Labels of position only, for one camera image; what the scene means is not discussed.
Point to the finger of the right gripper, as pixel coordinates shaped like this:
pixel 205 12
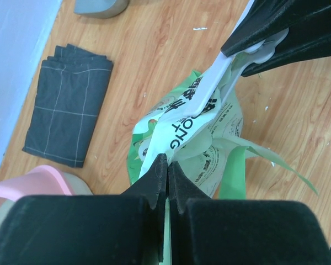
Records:
pixel 266 18
pixel 311 40

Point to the pink litter box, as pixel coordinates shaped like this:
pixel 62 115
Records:
pixel 42 180

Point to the green litter bag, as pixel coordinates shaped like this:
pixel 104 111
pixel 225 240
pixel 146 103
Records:
pixel 209 147

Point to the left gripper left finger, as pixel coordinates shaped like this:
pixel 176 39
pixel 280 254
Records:
pixel 88 229

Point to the grey metal scoop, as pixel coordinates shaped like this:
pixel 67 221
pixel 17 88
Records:
pixel 102 9

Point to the dark checked folded cloth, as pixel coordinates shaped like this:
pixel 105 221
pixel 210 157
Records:
pixel 71 89

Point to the piano pattern bag clip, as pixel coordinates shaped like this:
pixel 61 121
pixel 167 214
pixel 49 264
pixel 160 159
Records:
pixel 231 68

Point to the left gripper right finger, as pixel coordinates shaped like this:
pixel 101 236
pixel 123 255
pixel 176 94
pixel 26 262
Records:
pixel 232 231

